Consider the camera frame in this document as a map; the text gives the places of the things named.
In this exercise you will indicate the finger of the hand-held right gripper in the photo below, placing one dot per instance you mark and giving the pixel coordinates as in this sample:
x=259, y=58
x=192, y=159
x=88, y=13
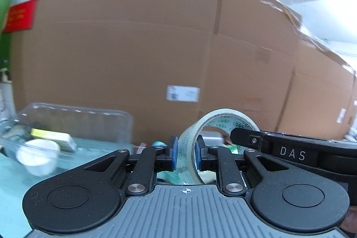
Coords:
x=245, y=137

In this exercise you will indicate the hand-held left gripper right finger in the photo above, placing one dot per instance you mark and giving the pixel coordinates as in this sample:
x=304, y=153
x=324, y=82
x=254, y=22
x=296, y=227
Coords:
x=197, y=153

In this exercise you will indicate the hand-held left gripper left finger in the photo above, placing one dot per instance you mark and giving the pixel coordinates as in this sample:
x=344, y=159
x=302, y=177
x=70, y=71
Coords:
x=174, y=153

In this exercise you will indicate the clear tape roll green print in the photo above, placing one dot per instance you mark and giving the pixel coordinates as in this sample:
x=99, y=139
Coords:
x=187, y=143

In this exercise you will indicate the clear plastic container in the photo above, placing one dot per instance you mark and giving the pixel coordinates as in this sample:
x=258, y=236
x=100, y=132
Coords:
x=92, y=126

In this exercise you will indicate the yellow green box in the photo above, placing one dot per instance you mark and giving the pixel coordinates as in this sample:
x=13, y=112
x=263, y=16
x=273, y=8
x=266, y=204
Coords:
x=53, y=137

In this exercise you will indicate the large cardboard box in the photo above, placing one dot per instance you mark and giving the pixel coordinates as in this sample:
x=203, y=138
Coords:
x=125, y=54

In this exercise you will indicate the mint green table cloth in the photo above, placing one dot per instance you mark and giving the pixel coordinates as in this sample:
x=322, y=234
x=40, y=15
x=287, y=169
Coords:
x=14, y=199

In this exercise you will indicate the green bag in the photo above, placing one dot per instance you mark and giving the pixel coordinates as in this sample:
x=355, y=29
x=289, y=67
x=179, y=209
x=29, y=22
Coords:
x=5, y=3

